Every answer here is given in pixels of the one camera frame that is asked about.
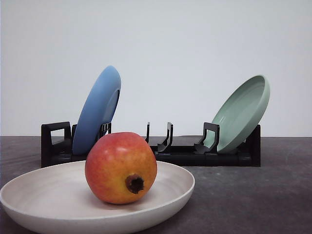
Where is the black plastic dish rack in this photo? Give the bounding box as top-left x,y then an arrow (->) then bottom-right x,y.
41,121 -> 261,167

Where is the red yellow pomegranate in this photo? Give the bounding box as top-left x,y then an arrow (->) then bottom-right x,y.
85,132 -> 157,204

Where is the green plate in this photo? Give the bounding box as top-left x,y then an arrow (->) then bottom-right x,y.
204,75 -> 271,153

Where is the white plate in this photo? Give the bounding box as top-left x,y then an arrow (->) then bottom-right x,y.
0,161 -> 195,234

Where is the blue plate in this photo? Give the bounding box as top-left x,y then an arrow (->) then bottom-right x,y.
72,65 -> 121,156

